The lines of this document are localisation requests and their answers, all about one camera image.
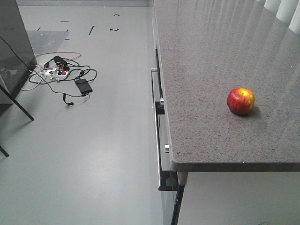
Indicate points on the grey stone kitchen counter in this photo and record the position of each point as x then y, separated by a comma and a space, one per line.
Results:
233, 169

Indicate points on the dark grey cabinet panel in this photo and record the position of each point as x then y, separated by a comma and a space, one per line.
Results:
16, 54

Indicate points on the white power strip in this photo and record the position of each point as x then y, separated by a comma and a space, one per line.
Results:
56, 74

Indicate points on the red yellow apple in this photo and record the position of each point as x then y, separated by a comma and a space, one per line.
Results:
240, 101

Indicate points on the black laptop power brick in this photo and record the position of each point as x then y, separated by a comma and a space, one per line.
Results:
83, 86

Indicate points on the chrome drawer handle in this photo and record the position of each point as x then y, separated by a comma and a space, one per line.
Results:
156, 86

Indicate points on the black tripod leg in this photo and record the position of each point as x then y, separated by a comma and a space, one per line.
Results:
15, 102

